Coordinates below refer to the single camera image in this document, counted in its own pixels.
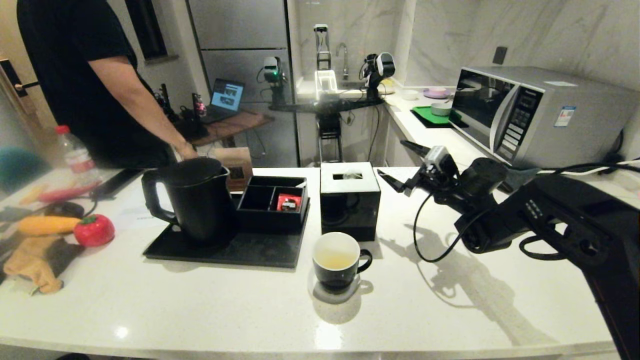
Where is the green cutting board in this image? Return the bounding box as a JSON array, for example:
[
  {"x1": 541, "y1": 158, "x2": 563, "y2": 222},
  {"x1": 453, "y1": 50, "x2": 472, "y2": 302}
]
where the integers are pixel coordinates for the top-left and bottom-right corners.
[{"x1": 412, "y1": 105, "x2": 453, "y2": 125}]

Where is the grey refrigerator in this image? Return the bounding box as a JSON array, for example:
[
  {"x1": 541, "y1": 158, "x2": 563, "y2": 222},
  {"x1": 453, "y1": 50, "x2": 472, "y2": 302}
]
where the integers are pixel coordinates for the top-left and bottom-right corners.
[{"x1": 186, "y1": 0, "x2": 301, "y2": 167}]

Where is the yellow toy corn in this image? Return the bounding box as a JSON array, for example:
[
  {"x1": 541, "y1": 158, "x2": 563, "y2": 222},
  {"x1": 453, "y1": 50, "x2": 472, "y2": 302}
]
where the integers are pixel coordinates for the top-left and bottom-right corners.
[{"x1": 17, "y1": 216, "x2": 81, "y2": 237}]

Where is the black electric kettle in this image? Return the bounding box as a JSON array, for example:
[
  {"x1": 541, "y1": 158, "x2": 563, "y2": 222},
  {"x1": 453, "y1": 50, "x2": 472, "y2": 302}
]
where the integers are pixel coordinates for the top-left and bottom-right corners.
[{"x1": 141, "y1": 157, "x2": 239, "y2": 246}]

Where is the teal chair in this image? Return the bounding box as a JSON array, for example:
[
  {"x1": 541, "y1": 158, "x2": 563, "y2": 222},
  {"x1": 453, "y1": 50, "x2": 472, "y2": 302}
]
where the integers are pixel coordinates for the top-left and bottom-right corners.
[{"x1": 0, "y1": 146, "x2": 48, "y2": 190}]

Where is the dark window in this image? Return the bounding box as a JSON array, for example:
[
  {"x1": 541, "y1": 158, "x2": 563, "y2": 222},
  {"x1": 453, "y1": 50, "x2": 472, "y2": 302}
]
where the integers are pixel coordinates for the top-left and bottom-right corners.
[{"x1": 124, "y1": 0, "x2": 169, "y2": 62}]

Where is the wooden desk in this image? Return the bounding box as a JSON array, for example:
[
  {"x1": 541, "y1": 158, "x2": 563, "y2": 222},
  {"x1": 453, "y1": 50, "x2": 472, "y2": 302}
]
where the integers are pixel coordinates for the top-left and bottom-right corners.
[{"x1": 190, "y1": 111, "x2": 275, "y2": 148}]

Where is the white dish rack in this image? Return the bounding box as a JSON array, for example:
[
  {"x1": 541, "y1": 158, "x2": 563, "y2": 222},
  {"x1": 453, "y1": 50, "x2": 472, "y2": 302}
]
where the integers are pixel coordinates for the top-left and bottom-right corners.
[{"x1": 313, "y1": 69, "x2": 339, "y2": 100}]

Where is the black cup white inside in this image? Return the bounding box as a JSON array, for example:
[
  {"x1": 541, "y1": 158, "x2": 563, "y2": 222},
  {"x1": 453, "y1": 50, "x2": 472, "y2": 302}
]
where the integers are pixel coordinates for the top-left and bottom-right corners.
[{"x1": 312, "y1": 232, "x2": 373, "y2": 292}]

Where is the upright black gripper stand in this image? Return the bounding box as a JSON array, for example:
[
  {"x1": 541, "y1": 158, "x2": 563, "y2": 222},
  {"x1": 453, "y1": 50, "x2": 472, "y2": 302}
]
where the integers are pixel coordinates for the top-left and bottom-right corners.
[{"x1": 313, "y1": 23, "x2": 332, "y2": 71}]

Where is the black compartment organizer box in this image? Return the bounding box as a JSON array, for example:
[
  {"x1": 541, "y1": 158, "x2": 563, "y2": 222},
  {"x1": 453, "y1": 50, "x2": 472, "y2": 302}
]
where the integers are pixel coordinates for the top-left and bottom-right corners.
[{"x1": 237, "y1": 175, "x2": 310, "y2": 234}]

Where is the red sachet packet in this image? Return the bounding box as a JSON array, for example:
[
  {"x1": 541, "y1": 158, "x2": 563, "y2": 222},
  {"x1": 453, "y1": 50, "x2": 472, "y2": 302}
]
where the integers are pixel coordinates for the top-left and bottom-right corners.
[{"x1": 276, "y1": 194, "x2": 303, "y2": 213}]

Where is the black smartphone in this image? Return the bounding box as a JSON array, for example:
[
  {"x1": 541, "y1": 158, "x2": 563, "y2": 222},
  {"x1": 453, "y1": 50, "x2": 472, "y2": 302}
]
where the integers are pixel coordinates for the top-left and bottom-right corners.
[{"x1": 90, "y1": 168, "x2": 146, "y2": 201}]

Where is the thick white power cable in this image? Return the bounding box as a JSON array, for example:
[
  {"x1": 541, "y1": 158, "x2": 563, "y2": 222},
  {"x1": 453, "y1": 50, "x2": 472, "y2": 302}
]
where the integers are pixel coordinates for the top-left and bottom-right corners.
[{"x1": 537, "y1": 158, "x2": 640, "y2": 177}]

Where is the silver microwave oven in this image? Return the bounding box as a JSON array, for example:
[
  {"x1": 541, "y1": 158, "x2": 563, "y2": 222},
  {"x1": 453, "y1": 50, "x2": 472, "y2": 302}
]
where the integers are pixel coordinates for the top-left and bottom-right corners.
[{"x1": 448, "y1": 65, "x2": 639, "y2": 169}]

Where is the black serving tray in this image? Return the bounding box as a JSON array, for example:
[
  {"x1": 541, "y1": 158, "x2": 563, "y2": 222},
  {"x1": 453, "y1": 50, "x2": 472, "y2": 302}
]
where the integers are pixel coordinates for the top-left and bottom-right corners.
[{"x1": 143, "y1": 194, "x2": 311, "y2": 269}]

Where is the black tissue box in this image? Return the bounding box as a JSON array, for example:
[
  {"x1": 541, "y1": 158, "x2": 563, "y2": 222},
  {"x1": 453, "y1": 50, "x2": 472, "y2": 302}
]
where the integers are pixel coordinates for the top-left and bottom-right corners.
[{"x1": 319, "y1": 161, "x2": 381, "y2": 242}]

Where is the plastic bottle red cap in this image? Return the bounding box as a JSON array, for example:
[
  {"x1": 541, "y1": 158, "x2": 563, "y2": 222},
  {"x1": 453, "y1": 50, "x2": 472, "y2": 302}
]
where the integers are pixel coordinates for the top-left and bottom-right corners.
[{"x1": 55, "y1": 125, "x2": 99, "y2": 185}]

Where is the red toy tomato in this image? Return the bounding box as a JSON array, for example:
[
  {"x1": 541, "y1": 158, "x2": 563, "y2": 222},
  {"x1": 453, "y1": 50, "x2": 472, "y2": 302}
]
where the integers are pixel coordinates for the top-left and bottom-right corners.
[{"x1": 74, "y1": 214, "x2": 116, "y2": 248}]

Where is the grey-blue cloth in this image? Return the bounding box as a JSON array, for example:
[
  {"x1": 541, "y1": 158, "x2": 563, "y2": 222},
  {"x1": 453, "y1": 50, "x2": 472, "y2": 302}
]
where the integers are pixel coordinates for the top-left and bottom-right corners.
[{"x1": 501, "y1": 166, "x2": 541, "y2": 194}]

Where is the green cutting mat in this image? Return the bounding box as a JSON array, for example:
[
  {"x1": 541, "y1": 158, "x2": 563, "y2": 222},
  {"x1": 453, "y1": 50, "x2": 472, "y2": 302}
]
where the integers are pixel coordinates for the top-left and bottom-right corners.
[{"x1": 410, "y1": 106, "x2": 468, "y2": 129}]

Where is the brown QR code sign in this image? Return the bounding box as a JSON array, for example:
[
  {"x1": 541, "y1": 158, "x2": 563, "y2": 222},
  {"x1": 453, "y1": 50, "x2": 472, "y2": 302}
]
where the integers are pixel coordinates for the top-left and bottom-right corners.
[{"x1": 215, "y1": 146, "x2": 254, "y2": 192}]

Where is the open laptop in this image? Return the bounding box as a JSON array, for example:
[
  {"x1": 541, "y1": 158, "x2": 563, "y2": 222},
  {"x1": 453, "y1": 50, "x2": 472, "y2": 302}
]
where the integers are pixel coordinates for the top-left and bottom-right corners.
[{"x1": 202, "y1": 78, "x2": 246, "y2": 124}]

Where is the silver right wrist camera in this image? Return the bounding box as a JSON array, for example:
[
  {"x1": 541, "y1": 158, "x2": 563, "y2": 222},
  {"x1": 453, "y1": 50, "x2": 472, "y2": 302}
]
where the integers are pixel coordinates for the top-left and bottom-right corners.
[{"x1": 423, "y1": 145, "x2": 454, "y2": 176}]

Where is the tan cloth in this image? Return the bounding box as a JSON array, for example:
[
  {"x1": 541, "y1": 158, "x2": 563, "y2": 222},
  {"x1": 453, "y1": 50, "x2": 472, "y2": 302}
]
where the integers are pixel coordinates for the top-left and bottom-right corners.
[{"x1": 2, "y1": 235, "x2": 83, "y2": 295}]

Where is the person in black t-shirt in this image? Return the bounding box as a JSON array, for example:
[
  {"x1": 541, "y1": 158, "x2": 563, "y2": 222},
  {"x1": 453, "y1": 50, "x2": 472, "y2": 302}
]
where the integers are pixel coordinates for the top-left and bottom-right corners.
[{"x1": 16, "y1": 0, "x2": 199, "y2": 169}]

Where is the beige wooden door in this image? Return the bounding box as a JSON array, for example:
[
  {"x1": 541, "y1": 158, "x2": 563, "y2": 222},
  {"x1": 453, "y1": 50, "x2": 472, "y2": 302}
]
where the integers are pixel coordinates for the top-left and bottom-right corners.
[{"x1": 0, "y1": 0, "x2": 61, "y2": 146}]

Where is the dark door handle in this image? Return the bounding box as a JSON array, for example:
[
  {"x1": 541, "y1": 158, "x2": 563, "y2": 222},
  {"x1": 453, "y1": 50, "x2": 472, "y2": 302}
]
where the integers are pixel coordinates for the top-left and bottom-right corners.
[{"x1": 0, "y1": 59, "x2": 40, "y2": 98}]

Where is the white printed paper sheet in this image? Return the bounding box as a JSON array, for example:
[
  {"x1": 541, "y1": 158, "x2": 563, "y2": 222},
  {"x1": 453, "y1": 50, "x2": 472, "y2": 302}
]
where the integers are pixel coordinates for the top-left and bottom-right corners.
[{"x1": 111, "y1": 197, "x2": 173, "y2": 230}]

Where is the pink toy vegetable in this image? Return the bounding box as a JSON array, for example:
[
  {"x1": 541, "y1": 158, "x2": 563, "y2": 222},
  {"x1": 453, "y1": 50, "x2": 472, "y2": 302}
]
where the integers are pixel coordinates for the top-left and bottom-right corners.
[{"x1": 39, "y1": 182, "x2": 101, "y2": 204}]

